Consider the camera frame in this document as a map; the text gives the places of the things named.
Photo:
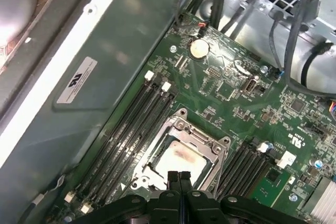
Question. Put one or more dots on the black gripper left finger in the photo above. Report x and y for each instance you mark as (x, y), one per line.
(168, 208)

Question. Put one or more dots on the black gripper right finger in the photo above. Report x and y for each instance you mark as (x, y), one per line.
(197, 208)

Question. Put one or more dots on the silver topped CPU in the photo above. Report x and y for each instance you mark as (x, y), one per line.
(183, 155)

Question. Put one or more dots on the metal socket cover frame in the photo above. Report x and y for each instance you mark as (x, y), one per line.
(194, 143)

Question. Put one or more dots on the black RAM slot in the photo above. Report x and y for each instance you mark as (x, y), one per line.
(256, 171)
(141, 142)
(240, 169)
(232, 169)
(248, 170)
(130, 142)
(109, 144)
(119, 144)

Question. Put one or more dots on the CPU socket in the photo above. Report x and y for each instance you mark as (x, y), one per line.
(178, 117)

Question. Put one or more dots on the silver motherboard screw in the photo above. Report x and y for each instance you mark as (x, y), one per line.
(292, 197)
(173, 48)
(263, 69)

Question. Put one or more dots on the white board connector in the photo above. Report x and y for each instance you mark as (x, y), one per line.
(286, 159)

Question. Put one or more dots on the green motherboard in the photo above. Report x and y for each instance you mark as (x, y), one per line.
(210, 95)

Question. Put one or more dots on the silver finned heat sink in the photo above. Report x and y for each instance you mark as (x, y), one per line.
(325, 203)

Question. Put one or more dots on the internal USB port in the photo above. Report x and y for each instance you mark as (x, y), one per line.
(251, 84)

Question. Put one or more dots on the white printed sticker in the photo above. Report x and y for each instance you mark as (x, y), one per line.
(78, 79)

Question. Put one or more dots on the round coin cell battery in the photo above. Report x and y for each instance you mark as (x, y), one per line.
(199, 48)

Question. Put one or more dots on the black PC case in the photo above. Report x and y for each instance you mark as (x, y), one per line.
(118, 37)

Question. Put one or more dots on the metal drive cage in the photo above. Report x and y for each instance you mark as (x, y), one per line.
(323, 22)

